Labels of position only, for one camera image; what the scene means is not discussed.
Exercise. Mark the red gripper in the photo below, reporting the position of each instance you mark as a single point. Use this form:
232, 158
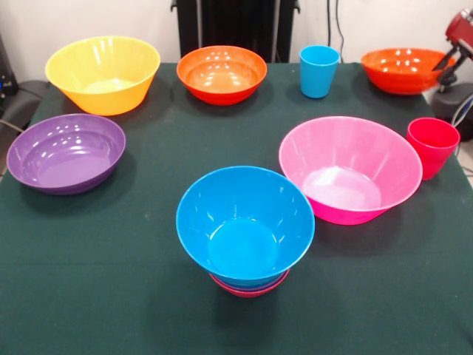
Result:
462, 35

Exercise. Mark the orange bowl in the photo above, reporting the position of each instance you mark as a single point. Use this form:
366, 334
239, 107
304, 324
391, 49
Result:
221, 79
399, 74

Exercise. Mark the deep blue bowl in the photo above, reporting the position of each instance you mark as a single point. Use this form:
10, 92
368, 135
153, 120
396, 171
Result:
244, 229

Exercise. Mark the small flat-bottomed blue bowl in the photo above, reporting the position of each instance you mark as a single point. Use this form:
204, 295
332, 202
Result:
255, 284

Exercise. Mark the small red bowl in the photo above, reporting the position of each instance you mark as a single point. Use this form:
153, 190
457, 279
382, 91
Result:
247, 294

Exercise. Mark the dark grey object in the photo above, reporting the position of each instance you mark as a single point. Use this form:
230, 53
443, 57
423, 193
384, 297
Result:
452, 105

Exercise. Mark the red cup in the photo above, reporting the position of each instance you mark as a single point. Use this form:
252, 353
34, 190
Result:
430, 151

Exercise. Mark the blue cup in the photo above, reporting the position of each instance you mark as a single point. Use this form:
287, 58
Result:
318, 74

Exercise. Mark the large pink bowl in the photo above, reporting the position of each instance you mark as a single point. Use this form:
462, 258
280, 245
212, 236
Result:
351, 166

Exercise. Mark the large yellow bowl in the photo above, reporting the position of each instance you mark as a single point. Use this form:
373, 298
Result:
111, 98

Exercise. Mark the purple bowl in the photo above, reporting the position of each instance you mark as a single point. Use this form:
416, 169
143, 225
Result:
63, 162

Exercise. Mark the dark green table cloth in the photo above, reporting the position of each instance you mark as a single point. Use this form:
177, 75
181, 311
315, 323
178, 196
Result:
111, 296

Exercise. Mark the grey padded seat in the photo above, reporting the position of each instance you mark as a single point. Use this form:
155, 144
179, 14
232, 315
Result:
26, 98

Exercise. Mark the black device box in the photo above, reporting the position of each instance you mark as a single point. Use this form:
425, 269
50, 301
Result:
6, 77

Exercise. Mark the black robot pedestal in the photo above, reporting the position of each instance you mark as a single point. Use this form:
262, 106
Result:
236, 29

